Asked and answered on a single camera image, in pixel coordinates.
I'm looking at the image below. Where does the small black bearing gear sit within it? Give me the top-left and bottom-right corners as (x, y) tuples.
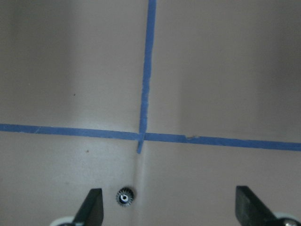
(116, 187), (135, 207)

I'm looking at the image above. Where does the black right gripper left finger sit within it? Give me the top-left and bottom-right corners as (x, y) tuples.
(71, 188), (104, 226)

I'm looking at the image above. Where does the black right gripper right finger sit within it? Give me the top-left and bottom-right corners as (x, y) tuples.
(235, 186), (279, 226)

